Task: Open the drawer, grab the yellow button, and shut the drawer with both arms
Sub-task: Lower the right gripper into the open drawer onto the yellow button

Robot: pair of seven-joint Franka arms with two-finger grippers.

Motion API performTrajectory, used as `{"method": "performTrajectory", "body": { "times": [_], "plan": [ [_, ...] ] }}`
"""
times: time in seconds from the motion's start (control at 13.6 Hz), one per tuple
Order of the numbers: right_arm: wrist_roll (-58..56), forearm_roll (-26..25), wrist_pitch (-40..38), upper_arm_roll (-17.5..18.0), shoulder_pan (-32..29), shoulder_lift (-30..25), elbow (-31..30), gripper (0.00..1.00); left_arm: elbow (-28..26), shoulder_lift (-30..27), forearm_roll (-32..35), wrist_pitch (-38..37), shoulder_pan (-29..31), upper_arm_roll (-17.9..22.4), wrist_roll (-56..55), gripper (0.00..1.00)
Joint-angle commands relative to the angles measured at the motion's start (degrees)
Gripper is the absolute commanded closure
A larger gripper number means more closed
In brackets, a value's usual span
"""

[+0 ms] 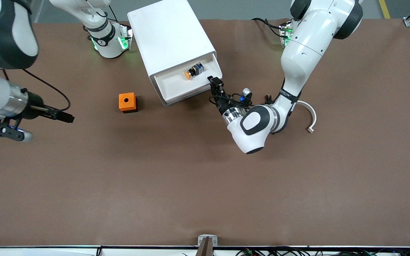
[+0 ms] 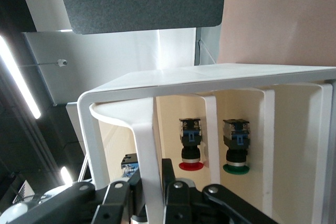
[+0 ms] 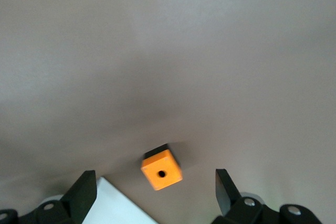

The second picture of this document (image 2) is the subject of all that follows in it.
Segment red mushroom push button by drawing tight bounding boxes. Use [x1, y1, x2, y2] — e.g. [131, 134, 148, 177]
[178, 118, 205, 172]

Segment white ceiling air vent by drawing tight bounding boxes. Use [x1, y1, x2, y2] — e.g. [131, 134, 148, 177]
[12, 179, 36, 205]

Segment brown table mat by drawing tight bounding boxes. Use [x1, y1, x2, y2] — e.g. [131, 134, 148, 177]
[217, 0, 336, 67]

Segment white drawer cabinet shell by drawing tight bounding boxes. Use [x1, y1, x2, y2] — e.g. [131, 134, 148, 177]
[77, 62, 336, 224]

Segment long ceiling light strip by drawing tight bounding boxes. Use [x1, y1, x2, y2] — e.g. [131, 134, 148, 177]
[0, 35, 42, 120]

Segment short ceiling light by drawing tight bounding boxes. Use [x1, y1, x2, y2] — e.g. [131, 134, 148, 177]
[59, 165, 74, 186]

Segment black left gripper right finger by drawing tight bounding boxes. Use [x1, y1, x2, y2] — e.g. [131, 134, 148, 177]
[162, 158, 279, 224]

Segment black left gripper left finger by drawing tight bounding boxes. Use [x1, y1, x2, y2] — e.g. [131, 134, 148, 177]
[23, 169, 144, 224]

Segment green mushroom push button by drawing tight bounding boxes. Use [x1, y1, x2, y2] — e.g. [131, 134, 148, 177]
[222, 119, 250, 175]

